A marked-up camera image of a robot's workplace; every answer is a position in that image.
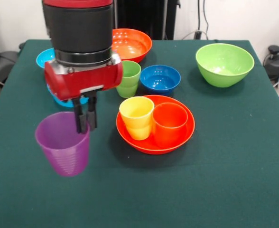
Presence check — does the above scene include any dark blue plastic bowl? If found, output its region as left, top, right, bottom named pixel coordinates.
left=139, top=65, right=182, bottom=96

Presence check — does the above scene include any green plastic cup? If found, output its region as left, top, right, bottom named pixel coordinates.
left=115, top=60, right=142, bottom=99

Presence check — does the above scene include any green plastic bowl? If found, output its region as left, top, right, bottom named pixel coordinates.
left=195, top=43, right=255, bottom=88

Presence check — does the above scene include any dark green tablecloth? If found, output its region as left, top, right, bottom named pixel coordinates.
left=0, top=39, right=279, bottom=228

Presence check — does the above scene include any black hanging wall cable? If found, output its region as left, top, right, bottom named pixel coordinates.
left=197, top=0, right=210, bottom=33

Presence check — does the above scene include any blue ribbed plastic bowl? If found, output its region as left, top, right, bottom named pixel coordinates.
left=48, top=84, right=90, bottom=108

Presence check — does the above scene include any orange plastic cup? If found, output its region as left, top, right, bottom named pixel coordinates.
left=152, top=102, right=189, bottom=149

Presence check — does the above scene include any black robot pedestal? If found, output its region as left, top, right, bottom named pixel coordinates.
left=112, top=0, right=181, bottom=40

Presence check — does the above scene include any purple plastic cup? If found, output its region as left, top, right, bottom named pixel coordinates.
left=35, top=111, right=91, bottom=177

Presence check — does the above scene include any grey pedestal foot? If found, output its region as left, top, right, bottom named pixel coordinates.
left=262, top=45, right=279, bottom=80
left=0, top=51, right=20, bottom=81

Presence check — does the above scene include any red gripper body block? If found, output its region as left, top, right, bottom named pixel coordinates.
left=44, top=53, right=124, bottom=101

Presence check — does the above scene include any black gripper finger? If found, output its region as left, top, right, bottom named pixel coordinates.
left=73, top=97, right=86, bottom=134
left=86, top=95, right=98, bottom=131

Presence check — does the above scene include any orange plastic bowl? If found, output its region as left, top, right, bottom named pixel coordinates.
left=111, top=28, right=153, bottom=64
left=116, top=95, right=196, bottom=155

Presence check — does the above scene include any yellow plastic cup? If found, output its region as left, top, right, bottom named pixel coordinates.
left=119, top=96, right=155, bottom=141

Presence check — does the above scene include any light blue plastic bowl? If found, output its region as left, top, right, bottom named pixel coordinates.
left=36, top=48, right=56, bottom=69

